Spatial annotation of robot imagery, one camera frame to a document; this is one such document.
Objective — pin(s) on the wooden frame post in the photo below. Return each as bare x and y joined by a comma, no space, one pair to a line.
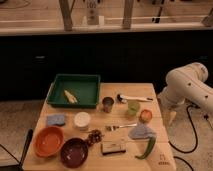
66,14
127,15

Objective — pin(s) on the blue sponge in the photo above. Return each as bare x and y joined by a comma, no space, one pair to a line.
58,119

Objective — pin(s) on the wooden frame post right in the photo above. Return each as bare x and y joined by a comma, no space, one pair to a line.
127,15

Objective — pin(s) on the green plastic tray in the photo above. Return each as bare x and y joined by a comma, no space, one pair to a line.
85,88

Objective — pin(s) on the metal fork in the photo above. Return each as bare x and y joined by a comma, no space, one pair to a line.
114,127

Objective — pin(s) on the white handled brush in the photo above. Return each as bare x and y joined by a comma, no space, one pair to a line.
124,98

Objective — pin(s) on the wooden frame post left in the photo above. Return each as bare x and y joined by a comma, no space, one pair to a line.
66,14

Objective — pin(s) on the white background device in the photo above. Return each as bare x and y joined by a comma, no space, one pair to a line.
93,18

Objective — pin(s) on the green plastic cup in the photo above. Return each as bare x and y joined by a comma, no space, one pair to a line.
133,108

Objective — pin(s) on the small metal cup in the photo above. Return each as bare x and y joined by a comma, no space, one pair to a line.
107,103

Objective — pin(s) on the orange bowl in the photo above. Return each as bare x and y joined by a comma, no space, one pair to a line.
48,141

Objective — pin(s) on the orange toy fruit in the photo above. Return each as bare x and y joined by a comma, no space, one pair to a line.
145,116

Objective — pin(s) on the dark purple bowl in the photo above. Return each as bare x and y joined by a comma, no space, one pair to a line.
74,153

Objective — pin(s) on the green chili pepper toy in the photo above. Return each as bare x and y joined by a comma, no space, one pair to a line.
149,148

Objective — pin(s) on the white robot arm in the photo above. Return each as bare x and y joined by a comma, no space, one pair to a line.
185,83

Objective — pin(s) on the brown grape bunch toy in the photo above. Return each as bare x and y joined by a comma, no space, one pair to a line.
95,136

